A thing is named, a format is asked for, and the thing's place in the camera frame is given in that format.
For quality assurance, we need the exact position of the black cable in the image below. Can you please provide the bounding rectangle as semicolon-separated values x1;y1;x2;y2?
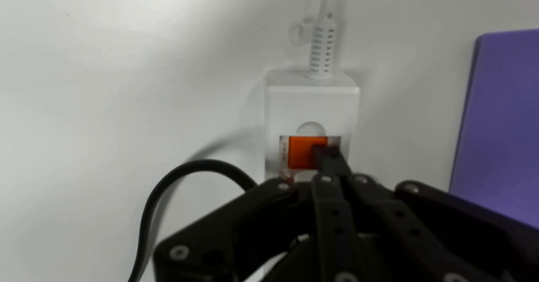
127;159;259;282

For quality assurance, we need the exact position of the purple board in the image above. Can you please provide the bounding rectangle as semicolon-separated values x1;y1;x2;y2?
448;28;539;230

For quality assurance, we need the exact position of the white power strip orange switch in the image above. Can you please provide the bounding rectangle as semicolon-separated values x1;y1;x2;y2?
264;69;361;182

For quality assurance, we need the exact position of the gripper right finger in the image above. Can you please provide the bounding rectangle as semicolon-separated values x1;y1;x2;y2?
330;146;539;282

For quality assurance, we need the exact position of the white cable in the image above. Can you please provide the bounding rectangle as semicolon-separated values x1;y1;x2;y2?
288;0;344;80

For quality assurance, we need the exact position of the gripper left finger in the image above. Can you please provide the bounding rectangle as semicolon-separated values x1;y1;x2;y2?
153;144;359;282

